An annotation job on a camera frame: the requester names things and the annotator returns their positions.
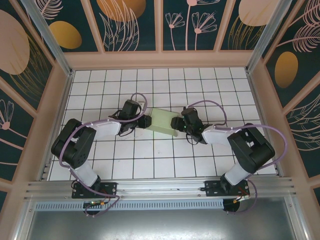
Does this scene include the grey metal sheet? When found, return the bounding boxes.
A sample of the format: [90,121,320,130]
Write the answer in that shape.
[14,196,310,240]

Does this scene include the aluminium mounting rail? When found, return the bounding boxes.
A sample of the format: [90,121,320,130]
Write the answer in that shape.
[24,176,298,201]

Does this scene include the aluminium side rail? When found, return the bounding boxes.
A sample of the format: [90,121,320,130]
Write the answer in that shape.
[39,71,76,181]
[246,71,280,176]

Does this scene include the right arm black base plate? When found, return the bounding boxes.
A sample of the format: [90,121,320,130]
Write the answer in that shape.
[204,179,251,199]

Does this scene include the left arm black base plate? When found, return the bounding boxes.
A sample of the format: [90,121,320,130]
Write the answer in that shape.
[71,181,118,200]

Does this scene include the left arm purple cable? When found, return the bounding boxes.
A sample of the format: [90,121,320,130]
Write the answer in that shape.
[59,92,149,218]

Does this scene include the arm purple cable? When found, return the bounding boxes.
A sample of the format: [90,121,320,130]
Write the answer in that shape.
[59,92,149,218]
[186,99,288,216]

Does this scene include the grey slotted cable duct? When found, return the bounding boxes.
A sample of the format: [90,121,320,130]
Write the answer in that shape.
[34,198,225,211]

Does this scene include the yellow connector with wires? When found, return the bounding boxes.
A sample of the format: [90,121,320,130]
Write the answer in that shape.
[232,194,251,204]

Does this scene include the small circuit board with wires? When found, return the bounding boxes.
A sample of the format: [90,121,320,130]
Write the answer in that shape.
[83,199,107,208]

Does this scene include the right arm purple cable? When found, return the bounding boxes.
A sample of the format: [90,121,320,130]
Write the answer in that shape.
[186,99,288,216]

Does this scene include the aluminium frame post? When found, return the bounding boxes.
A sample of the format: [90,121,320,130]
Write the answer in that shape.
[21,0,76,77]
[244,0,293,74]

